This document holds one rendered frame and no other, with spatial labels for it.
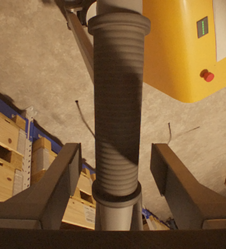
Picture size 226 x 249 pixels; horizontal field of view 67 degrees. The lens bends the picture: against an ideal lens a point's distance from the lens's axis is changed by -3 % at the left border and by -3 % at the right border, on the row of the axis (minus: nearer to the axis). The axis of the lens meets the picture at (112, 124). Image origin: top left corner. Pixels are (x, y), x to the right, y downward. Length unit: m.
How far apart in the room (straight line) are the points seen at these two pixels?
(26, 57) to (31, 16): 0.29
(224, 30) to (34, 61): 1.26
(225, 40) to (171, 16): 0.25
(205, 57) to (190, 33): 0.14
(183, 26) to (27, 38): 1.11
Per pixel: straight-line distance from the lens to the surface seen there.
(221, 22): 0.76
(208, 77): 0.80
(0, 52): 1.55
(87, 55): 0.51
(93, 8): 1.00
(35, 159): 1.53
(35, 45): 1.50
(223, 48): 0.82
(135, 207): 0.19
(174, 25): 0.68
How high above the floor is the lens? 1.41
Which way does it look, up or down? 43 degrees down
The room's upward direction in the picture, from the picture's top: 158 degrees clockwise
